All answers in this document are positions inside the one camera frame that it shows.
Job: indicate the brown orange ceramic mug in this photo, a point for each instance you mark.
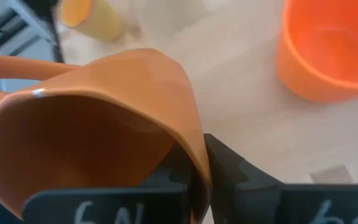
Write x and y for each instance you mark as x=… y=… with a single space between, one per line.
x=120 y=93

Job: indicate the yellow cup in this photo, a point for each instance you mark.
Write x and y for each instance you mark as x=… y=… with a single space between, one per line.
x=98 y=21

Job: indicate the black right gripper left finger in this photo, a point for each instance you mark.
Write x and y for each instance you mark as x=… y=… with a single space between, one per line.
x=110 y=205

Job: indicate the grey tape patch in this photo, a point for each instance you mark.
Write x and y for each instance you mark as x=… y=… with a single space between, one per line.
x=330 y=175

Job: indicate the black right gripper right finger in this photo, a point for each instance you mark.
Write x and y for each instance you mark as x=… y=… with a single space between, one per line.
x=259 y=202

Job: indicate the bright orange plastic mug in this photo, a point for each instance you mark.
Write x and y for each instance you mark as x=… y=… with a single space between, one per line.
x=322 y=56

